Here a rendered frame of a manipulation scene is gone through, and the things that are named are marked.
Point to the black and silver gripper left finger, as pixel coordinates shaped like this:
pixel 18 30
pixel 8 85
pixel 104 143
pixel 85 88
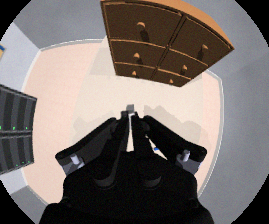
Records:
pixel 104 141

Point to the brown wooden drawer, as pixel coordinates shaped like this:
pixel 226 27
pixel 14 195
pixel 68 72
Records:
pixel 139 21
pixel 137 71
pixel 182 63
pixel 192 38
pixel 137 52
pixel 163 76

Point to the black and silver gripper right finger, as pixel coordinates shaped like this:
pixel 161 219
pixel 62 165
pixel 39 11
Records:
pixel 176 149

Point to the brown wooden chest of drawers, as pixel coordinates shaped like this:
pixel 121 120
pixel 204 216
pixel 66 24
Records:
pixel 185 11

